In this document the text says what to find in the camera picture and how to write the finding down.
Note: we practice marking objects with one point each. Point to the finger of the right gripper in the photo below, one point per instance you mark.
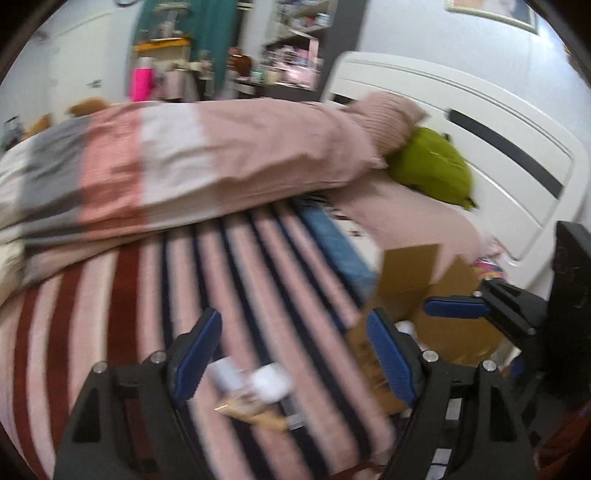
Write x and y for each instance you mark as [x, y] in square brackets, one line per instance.
[457, 307]

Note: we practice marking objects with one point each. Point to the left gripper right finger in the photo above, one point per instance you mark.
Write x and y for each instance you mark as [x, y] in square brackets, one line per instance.
[465, 423]

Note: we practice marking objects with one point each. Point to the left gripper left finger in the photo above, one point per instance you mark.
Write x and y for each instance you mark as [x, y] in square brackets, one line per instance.
[126, 422]

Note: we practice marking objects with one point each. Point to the brown cardboard box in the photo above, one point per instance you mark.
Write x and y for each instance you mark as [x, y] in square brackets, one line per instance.
[406, 280]

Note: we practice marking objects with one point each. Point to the white card reader hub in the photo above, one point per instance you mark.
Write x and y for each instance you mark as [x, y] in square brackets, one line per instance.
[226, 376]

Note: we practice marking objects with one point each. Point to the green plush toy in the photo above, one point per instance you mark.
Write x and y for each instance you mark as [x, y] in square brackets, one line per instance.
[431, 165]

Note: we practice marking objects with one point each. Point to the white bed headboard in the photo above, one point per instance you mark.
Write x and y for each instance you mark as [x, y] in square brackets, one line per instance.
[529, 172]

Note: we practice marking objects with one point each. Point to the striped plush blanket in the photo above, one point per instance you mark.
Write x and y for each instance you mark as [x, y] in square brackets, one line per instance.
[289, 283]

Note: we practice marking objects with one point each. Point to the pink pillow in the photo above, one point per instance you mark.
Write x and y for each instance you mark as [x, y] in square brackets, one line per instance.
[389, 119]

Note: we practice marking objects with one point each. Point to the plaid pink grey duvet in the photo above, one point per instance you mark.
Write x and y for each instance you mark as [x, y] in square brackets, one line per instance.
[141, 167]

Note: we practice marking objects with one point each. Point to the dark bookshelf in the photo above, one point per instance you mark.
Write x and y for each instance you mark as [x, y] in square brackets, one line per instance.
[287, 48]

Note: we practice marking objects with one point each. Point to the brown teddy bear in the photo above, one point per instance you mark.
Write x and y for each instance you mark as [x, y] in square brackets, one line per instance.
[87, 107]

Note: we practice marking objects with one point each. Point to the bright pink bag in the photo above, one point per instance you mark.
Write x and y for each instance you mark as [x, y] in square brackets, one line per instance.
[142, 80]

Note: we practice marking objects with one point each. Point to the yellow white shelf cabinet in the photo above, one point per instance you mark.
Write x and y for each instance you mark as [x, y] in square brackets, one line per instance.
[166, 52]

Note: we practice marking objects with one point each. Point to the teal curtain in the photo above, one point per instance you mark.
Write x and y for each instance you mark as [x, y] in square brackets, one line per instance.
[208, 26]

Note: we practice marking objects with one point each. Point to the white door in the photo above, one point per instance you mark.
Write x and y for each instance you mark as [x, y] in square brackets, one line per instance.
[78, 65]

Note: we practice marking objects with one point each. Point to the framed wall picture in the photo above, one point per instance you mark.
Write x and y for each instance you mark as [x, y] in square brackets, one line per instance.
[516, 13]

